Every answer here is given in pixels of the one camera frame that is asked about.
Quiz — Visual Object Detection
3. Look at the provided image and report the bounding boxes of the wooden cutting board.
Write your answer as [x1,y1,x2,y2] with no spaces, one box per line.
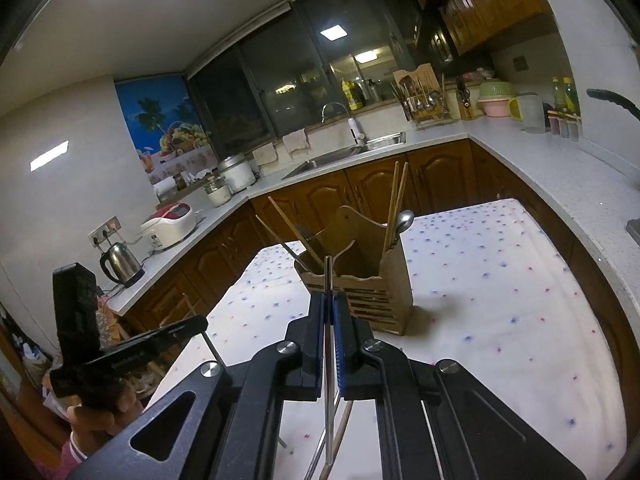
[392,63,436,91]

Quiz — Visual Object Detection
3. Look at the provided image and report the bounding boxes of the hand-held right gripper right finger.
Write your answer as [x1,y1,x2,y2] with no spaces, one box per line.
[333,293,587,480]

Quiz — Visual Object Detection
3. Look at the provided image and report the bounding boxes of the silver white rice cooker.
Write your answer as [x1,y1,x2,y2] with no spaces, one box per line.
[217,154,258,193]

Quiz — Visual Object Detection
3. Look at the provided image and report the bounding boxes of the beige hanging towel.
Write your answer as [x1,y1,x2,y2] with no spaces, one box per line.
[251,142,278,166]
[282,128,311,156]

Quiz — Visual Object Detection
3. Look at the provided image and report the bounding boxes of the green colander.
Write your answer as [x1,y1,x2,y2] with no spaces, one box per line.
[478,81,518,103]

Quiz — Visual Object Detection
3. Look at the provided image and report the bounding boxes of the person's left forearm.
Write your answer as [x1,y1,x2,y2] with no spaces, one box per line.
[60,430,101,476]

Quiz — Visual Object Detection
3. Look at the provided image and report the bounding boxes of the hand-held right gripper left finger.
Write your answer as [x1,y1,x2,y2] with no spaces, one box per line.
[65,293,332,480]

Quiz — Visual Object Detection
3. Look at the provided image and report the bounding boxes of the steel electric kettle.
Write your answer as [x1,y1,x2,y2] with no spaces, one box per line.
[99,241,146,288]

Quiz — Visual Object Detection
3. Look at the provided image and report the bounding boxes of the person's left hand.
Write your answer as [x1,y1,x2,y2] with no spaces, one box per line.
[66,389,144,436]

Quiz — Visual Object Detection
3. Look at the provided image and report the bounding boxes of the wooden utensil holder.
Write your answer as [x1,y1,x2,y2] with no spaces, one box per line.
[292,205,415,336]

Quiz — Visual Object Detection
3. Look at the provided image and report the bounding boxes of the wooden upper cabinets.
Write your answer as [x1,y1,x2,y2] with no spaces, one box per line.
[397,0,551,56]

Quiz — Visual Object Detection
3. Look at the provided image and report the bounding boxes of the row of spice jars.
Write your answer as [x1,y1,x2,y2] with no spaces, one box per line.
[547,110,583,141]

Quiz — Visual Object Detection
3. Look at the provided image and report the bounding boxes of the small white lidded pot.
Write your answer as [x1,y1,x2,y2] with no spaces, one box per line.
[202,176,233,208]

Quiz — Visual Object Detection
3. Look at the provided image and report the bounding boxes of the dark kitchen window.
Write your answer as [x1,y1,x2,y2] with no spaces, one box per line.
[187,0,451,158]

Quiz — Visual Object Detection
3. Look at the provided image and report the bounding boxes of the yellow cap oil bottle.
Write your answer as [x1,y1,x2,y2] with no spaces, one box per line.
[562,77,581,116]

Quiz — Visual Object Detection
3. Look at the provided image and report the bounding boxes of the metal spoon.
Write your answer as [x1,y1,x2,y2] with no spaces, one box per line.
[392,209,416,248]

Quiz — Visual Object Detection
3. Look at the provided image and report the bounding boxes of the wooden knife block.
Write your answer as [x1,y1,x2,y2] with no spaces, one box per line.
[455,76,476,121]

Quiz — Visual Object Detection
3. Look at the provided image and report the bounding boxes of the steel kitchen sink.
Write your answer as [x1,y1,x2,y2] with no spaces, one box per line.
[281,131,407,181]

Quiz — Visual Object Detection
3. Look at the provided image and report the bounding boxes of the chrome kitchen faucet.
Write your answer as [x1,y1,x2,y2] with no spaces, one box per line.
[321,101,368,147]

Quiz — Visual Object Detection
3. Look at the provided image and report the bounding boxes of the yellow detergent bottle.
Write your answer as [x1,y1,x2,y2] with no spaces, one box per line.
[341,78,365,112]

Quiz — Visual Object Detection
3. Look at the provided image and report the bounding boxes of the white plastic pitcher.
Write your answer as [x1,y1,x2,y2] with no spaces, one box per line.
[507,92,546,134]

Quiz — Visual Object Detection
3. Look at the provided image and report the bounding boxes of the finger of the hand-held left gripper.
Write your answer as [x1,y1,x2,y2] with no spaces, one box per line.
[51,262,102,359]
[101,315,209,369]

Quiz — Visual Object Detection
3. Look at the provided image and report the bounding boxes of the floral cloth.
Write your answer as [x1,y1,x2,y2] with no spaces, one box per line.
[95,295,126,356]

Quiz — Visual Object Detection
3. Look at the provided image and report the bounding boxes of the white dotted tablecloth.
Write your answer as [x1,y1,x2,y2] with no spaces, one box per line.
[142,198,631,480]

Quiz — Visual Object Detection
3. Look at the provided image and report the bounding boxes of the dish rack with utensils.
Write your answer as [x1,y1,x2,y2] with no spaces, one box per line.
[390,75,453,128]

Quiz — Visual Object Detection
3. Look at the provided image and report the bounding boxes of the black wok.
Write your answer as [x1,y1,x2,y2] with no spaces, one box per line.
[586,88,640,122]

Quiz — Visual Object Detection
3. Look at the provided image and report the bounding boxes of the metal chopstick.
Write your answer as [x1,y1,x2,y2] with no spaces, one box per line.
[322,255,337,467]
[255,215,312,274]

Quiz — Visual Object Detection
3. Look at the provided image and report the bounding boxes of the white kitchen countertop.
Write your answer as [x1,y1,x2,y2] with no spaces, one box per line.
[107,127,640,321]

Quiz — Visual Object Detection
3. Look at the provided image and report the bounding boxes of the tropical fruit wall poster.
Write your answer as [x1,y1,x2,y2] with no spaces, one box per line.
[114,74,213,186]

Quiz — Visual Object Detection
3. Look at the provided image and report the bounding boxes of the wall power outlet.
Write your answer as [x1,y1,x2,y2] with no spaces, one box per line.
[87,216,123,247]

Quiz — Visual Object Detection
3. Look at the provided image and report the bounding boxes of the white red rice cooker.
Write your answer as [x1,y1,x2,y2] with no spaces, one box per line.
[140,202,206,252]

